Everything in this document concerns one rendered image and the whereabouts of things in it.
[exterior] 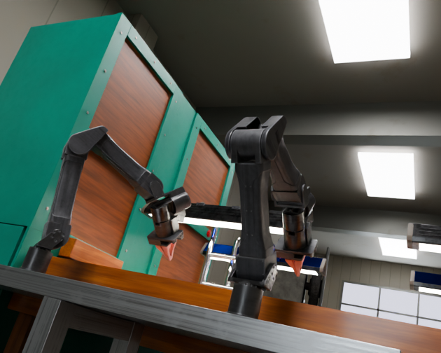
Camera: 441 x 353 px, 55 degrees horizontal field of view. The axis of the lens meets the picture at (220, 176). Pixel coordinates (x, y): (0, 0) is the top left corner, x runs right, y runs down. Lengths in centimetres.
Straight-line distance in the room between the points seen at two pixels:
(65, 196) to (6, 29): 221
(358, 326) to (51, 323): 64
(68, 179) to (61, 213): 10
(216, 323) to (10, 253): 101
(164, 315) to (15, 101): 144
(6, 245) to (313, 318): 103
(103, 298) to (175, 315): 15
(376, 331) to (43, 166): 121
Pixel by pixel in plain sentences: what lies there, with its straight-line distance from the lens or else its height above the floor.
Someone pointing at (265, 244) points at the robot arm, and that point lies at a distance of 88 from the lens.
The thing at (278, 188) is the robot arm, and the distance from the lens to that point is 103.
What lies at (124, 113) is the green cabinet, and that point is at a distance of 190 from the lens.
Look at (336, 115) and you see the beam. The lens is 452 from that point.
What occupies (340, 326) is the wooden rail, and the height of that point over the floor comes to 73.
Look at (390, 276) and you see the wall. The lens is 981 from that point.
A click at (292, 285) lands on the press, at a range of 615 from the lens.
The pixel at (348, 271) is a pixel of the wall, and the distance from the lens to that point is 991.
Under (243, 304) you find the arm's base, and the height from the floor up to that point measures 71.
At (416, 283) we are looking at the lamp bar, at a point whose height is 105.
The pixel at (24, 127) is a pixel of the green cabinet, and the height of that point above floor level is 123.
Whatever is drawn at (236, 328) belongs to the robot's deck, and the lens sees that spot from 68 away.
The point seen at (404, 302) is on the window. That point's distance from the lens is 967.
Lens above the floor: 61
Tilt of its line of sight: 22 degrees up
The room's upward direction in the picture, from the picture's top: 15 degrees clockwise
